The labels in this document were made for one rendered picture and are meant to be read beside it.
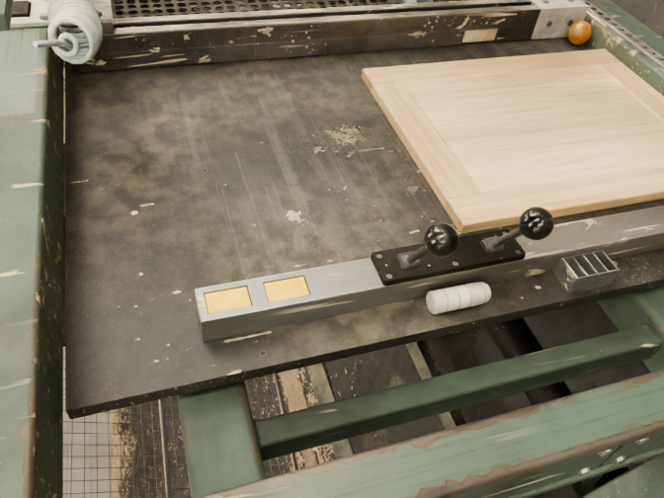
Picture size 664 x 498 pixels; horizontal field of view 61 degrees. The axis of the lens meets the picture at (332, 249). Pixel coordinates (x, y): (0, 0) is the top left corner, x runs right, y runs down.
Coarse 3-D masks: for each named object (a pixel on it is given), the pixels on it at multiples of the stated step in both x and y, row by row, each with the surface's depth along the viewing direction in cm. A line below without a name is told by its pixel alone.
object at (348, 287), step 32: (576, 224) 80; (608, 224) 81; (640, 224) 81; (544, 256) 75; (608, 256) 81; (224, 288) 67; (256, 288) 67; (320, 288) 68; (352, 288) 68; (384, 288) 69; (416, 288) 71; (224, 320) 64; (256, 320) 66; (288, 320) 68
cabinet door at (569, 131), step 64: (448, 64) 113; (512, 64) 115; (576, 64) 117; (448, 128) 98; (512, 128) 99; (576, 128) 101; (640, 128) 103; (448, 192) 86; (512, 192) 87; (576, 192) 88; (640, 192) 90
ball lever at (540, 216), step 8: (528, 208) 64; (536, 208) 63; (544, 208) 64; (520, 216) 65; (528, 216) 63; (536, 216) 63; (544, 216) 63; (520, 224) 64; (528, 224) 63; (536, 224) 63; (544, 224) 62; (552, 224) 63; (512, 232) 68; (520, 232) 67; (528, 232) 63; (536, 232) 63; (544, 232) 63; (480, 240) 74; (488, 240) 73; (496, 240) 72; (504, 240) 70; (488, 248) 73; (496, 248) 73
